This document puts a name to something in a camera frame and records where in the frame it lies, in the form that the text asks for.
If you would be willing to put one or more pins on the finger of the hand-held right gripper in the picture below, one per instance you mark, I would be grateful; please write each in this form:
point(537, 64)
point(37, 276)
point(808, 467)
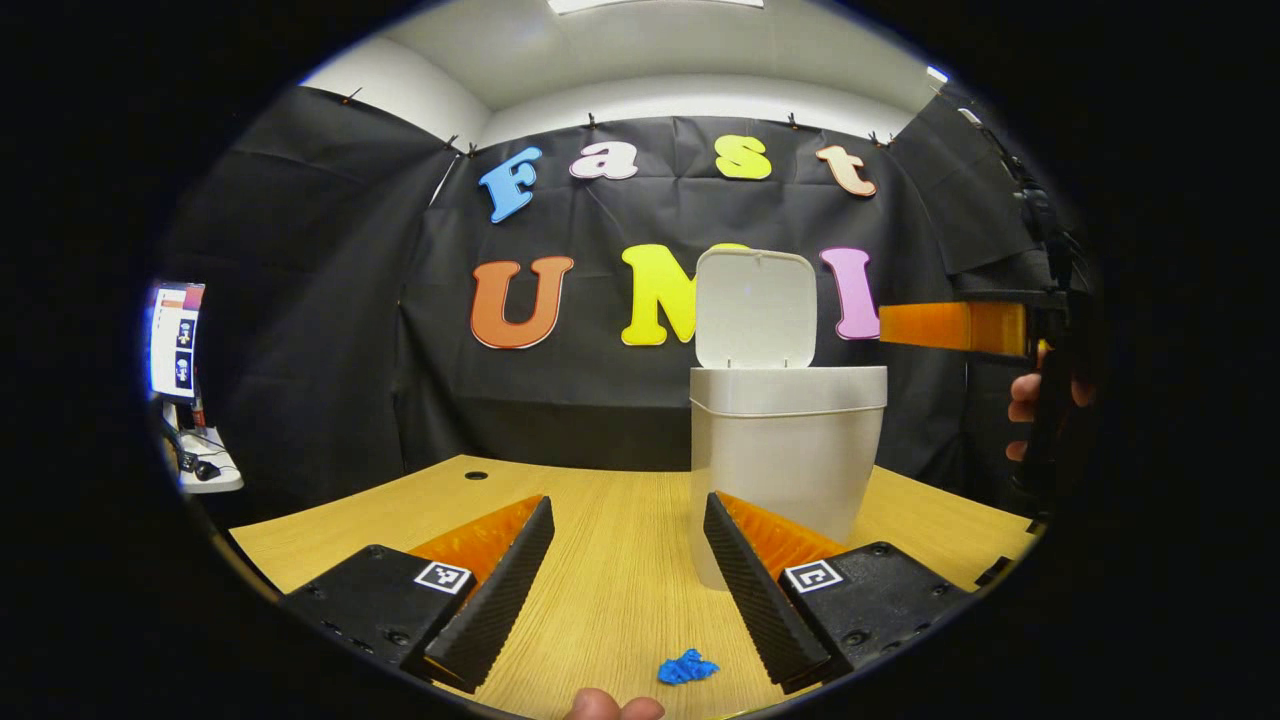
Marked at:
point(950, 327)

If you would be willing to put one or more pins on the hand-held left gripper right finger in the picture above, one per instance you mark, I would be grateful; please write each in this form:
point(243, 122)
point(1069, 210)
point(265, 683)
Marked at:
point(760, 600)

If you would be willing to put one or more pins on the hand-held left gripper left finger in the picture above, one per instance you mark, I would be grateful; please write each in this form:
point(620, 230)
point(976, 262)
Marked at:
point(495, 600)

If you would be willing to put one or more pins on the blue paper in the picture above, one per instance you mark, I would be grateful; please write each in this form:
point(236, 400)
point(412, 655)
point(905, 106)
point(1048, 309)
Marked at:
point(685, 668)

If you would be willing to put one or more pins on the white desktop garbage bin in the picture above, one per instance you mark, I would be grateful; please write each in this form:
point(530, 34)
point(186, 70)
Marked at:
point(790, 450)

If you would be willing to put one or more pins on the wooden desktop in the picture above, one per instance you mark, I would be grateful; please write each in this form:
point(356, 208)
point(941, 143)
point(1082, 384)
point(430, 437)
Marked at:
point(610, 560)

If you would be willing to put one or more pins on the black backdrop cloth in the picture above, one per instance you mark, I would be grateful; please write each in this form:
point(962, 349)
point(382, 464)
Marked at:
point(330, 350)

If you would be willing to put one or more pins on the white side table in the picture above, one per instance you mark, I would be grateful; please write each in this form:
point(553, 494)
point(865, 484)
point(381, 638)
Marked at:
point(220, 478)

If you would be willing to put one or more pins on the black computer mouse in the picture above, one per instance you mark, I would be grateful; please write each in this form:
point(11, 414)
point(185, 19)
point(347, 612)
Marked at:
point(205, 469)

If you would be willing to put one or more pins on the red bottle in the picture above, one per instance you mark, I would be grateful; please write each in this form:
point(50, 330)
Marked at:
point(198, 412)

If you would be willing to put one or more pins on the computer monitor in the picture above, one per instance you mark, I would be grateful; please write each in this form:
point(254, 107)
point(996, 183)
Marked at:
point(176, 340)

